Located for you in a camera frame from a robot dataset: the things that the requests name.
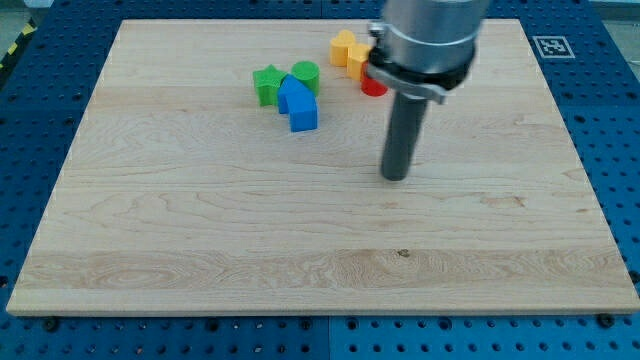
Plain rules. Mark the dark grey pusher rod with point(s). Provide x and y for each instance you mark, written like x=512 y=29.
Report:
x=405 y=125

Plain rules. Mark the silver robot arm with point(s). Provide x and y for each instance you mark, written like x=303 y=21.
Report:
x=423 y=49

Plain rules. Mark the green star block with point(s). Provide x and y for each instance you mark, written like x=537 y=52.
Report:
x=267 y=82

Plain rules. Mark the red cylinder block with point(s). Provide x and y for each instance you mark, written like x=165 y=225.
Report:
x=370 y=86

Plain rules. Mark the yellow square block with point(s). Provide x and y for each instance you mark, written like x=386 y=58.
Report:
x=357 y=55

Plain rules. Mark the yellow heart block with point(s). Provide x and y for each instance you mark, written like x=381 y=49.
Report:
x=339 y=46

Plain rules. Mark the blue cube block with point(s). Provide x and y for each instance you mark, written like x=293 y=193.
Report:
x=303 y=112

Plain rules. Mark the green cylinder block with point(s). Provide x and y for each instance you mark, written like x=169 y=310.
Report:
x=308 y=73

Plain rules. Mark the blue pentagon block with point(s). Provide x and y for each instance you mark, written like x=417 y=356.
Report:
x=289 y=86

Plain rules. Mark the white fiducial marker tag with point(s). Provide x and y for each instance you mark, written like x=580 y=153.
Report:
x=553 y=47

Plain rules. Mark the wooden board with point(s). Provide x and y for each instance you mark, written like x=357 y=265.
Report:
x=182 y=196

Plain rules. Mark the black yellow hazard tape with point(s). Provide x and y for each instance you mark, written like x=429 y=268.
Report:
x=18 y=46

